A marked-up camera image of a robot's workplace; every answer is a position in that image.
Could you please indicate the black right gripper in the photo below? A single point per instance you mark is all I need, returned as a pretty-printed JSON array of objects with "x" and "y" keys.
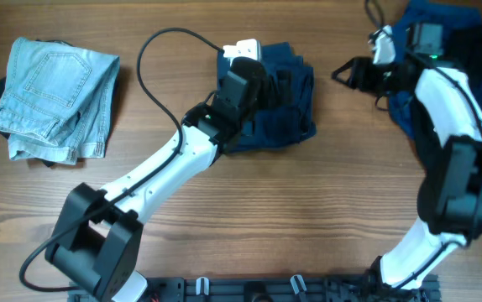
[{"x": 360, "y": 68}]

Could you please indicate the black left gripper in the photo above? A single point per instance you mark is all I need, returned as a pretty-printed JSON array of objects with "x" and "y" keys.
[{"x": 272, "y": 96}]

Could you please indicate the dark blue shorts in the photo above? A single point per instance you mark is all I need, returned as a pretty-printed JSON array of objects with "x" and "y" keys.
[{"x": 287, "y": 125}]

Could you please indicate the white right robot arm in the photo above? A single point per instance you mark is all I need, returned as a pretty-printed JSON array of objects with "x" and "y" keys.
[{"x": 447, "y": 124}]

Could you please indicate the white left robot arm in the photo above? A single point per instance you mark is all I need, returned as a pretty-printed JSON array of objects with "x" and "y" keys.
[{"x": 98, "y": 232}]

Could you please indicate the blue garment in pile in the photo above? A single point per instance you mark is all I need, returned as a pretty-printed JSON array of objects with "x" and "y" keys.
[{"x": 421, "y": 12}]

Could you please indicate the black garment in pile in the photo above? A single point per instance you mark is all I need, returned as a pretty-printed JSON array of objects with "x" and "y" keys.
[{"x": 461, "y": 48}]

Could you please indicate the light blue denim jeans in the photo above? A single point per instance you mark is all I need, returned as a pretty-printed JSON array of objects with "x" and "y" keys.
[{"x": 57, "y": 101}]

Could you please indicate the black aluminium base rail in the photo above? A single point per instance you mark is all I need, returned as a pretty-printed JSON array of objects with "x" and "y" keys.
[{"x": 331, "y": 289}]

